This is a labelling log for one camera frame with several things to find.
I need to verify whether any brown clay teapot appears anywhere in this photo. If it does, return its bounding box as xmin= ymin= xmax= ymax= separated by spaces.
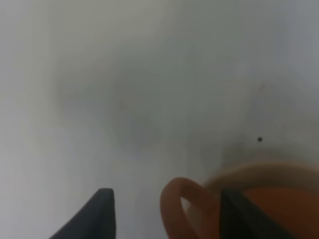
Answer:
xmin=160 ymin=178 xmax=319 ymax=239

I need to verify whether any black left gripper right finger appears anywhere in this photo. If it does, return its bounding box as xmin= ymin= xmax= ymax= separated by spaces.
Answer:
xmin=220 ymin=189 xmax=293 ymax=239

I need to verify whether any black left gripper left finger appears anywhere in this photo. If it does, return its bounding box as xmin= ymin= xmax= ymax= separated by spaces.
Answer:
xmin=51 ymin=188 xmax=116 ymax=239

